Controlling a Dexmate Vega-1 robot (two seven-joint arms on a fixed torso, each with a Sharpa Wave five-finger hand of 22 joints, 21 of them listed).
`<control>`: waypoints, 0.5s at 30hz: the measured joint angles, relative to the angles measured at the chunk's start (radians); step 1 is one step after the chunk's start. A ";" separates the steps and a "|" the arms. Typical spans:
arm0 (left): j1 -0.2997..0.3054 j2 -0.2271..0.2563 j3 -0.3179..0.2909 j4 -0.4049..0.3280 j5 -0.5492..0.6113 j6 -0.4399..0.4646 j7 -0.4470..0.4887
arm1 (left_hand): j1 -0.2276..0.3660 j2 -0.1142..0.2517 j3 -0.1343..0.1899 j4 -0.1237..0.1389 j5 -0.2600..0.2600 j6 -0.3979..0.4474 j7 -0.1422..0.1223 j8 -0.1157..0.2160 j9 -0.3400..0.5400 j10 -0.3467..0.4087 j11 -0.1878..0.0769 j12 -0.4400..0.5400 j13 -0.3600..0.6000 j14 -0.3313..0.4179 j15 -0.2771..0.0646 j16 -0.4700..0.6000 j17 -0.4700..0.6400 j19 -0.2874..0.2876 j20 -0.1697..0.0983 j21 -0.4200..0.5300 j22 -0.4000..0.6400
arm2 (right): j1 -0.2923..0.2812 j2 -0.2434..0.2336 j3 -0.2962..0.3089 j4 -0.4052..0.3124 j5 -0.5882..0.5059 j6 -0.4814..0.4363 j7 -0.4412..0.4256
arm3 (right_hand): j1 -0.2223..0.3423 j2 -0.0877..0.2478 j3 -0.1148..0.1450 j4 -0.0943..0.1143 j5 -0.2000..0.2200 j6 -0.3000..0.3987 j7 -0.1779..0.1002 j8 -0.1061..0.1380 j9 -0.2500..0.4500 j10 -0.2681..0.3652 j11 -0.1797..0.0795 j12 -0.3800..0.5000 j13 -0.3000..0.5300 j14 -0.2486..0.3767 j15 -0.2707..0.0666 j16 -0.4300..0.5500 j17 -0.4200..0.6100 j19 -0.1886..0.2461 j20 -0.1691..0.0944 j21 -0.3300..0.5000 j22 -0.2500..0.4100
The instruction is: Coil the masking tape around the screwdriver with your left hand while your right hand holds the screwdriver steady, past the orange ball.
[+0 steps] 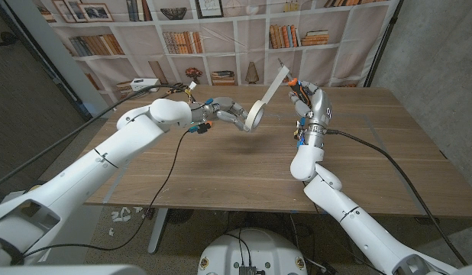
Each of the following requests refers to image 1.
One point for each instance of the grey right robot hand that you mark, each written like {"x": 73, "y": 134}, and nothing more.
{"x": 320, "y": 105}

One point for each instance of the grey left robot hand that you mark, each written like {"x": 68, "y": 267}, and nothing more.
{"x": 226, "y": 109}

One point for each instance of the orange black screwdriver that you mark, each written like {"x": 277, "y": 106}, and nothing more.
{"x": 298, "y": 91}

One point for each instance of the cream masking tape roll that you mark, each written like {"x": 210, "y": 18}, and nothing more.
{"x": 274, "y": 86}

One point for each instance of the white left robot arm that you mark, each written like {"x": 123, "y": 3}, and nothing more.
{"x": 106, "y": 153}

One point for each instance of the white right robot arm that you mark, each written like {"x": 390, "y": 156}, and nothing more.
{"x": 354, "y": 221}

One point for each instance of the printed bookshelf backdrop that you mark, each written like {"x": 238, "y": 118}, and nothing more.
{"x": 240, "y": 34}

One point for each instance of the black backdrop stand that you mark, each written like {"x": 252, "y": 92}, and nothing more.
{"x": 381, "y": 47}

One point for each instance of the white power strip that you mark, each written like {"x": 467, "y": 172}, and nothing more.
{"x": 145, "y": 84}

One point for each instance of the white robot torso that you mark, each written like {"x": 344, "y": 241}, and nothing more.
{"x": 251, "y": 248}

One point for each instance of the white table leg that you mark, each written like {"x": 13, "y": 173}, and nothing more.
{"x": 157, "y": 233}

